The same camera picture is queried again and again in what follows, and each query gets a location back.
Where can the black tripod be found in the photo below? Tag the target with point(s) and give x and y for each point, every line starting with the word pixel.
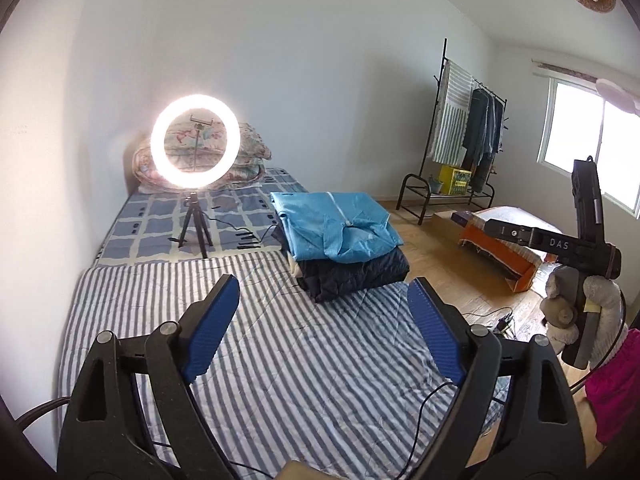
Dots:
pixel 192 215

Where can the phone holder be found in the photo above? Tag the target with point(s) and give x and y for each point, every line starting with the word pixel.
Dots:
pixel 201 119

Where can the person's right hand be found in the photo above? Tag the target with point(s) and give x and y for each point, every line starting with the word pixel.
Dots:
pixel 557 310

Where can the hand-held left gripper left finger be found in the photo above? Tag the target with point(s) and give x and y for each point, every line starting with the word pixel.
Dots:
pixel 210 330

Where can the striped blanket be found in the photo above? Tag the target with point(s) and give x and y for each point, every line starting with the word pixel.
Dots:
pixel 310 360

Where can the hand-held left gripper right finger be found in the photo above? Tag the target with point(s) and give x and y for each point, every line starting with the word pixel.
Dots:
pixel 437 332

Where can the light blue coat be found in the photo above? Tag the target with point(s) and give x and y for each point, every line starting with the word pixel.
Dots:
pixel 330 225

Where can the blue checked bedsheet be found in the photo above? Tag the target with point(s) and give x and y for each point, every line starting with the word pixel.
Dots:
pixel 145 225

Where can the stack of floral quilts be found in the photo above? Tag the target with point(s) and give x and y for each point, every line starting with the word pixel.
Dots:
pixel 250 145

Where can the pink clothing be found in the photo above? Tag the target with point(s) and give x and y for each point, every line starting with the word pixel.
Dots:
pixel 615 390

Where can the navy down jacket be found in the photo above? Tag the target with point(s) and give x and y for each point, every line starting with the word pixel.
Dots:
pixel 355 275

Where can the small grey pot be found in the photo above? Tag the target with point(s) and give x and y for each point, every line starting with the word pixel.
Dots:
pixel 435 184

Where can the cream folded garment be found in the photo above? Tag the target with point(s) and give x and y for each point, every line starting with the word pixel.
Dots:
pixel 296 270

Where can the dark hanging clothes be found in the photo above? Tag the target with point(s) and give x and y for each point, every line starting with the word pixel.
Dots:
pixel 482 130

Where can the striped hanging towel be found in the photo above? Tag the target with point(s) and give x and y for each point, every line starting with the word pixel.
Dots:
pixel 450 115

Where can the window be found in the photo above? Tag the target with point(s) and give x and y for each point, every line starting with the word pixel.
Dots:
pixel 575 130

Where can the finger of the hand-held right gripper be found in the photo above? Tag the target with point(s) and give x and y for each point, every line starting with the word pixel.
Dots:
pixel 510 232

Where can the yellow crate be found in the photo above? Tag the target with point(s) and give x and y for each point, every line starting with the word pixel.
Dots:
pixel 455 180

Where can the cardboard box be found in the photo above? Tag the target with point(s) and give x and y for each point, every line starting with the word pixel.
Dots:
pixel 445 225

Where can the black clothes rack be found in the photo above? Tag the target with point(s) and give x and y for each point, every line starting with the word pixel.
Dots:
pixel 407 195

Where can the dark blue box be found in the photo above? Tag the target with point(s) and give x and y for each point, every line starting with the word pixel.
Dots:
pixel 462 219

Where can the curtain rail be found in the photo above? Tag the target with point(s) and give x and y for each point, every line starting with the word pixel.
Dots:
pixel 565 67

